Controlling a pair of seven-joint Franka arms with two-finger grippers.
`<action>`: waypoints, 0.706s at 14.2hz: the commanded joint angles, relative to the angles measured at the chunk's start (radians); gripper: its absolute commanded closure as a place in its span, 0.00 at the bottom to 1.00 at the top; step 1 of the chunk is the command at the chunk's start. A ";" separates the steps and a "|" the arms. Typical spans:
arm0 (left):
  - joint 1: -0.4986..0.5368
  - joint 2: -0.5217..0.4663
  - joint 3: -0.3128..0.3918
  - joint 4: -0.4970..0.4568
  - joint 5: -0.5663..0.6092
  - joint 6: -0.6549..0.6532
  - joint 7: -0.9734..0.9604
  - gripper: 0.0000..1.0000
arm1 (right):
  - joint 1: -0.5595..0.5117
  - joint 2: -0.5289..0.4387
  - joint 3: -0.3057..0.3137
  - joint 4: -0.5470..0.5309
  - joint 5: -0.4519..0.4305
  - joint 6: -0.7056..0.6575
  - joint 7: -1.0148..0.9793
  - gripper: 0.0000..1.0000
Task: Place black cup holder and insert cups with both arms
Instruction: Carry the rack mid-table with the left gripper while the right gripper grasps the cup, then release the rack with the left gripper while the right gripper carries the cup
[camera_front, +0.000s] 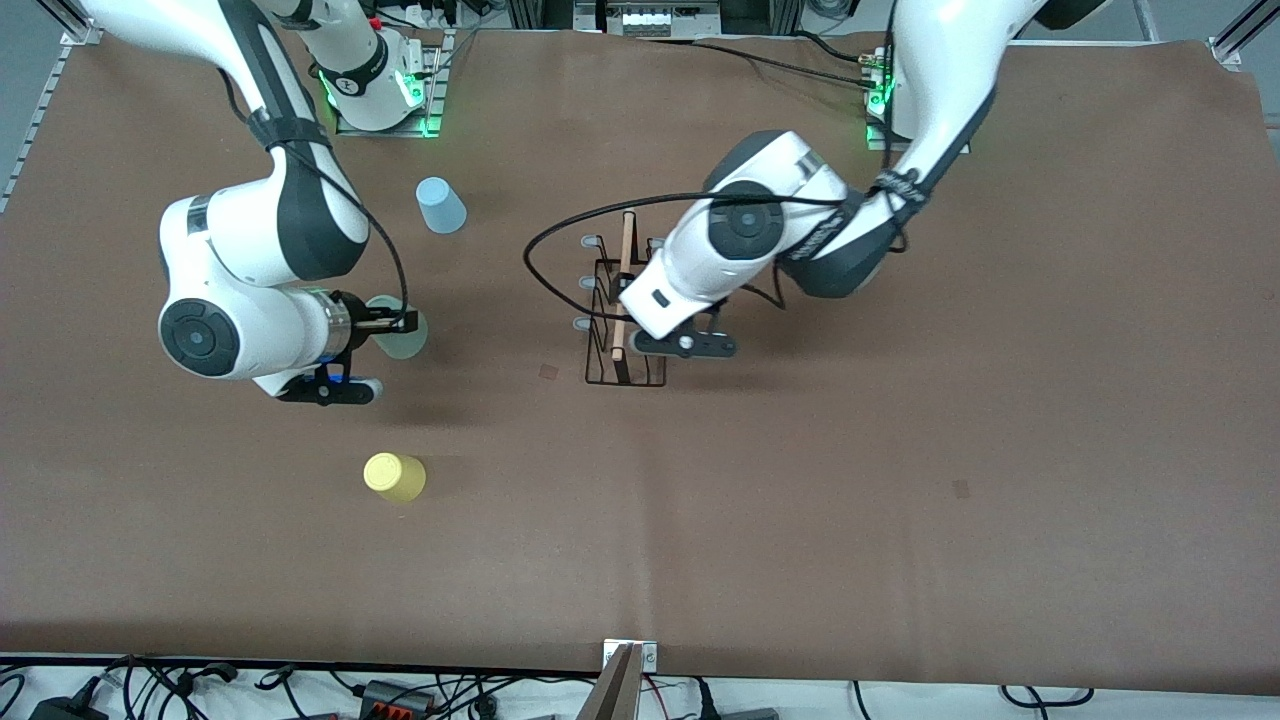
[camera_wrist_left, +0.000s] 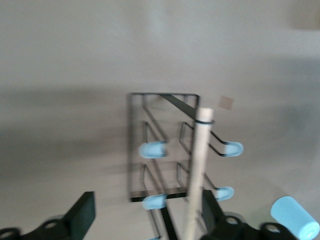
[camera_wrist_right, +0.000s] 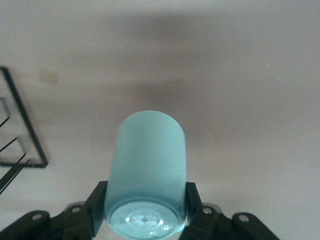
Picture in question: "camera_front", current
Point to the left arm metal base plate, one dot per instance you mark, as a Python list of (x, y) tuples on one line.
[(878, 140)]

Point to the small metal bracket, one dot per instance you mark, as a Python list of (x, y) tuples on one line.
[(650, 657)]

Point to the light blue plastic cup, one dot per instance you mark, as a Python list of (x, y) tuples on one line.
[(441, 208)]

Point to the brown table mat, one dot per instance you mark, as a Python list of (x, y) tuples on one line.
[(700, 520)]

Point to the tan camera post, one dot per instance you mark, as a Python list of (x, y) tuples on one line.
[(612, 695)]

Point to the pale green plastic cup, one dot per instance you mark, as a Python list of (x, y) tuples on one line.
[(410, 345)]

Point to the yellow plastic cup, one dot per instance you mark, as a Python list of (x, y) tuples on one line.
[(394, 478)]

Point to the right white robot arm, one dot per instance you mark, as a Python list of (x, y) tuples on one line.
[(240, 230)]

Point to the white power strip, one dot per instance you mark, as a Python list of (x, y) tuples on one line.
[(660, 18)]

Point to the aluminium frame profile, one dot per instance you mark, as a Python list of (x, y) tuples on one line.
[(1240, 35)]

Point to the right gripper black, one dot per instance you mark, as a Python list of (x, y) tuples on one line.
[(360, 322)]

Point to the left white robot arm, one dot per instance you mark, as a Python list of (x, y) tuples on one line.
[(950, 60)]

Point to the aluminium frame rail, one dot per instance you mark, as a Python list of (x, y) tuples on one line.
[(35, 120)]

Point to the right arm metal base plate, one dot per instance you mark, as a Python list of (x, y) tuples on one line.
[(436, 100)]

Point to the grey connector with orange levers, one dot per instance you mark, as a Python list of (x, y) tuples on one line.
[(385, 692)]

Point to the black power adapter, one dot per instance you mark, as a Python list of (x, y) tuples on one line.
[(65, 712)]

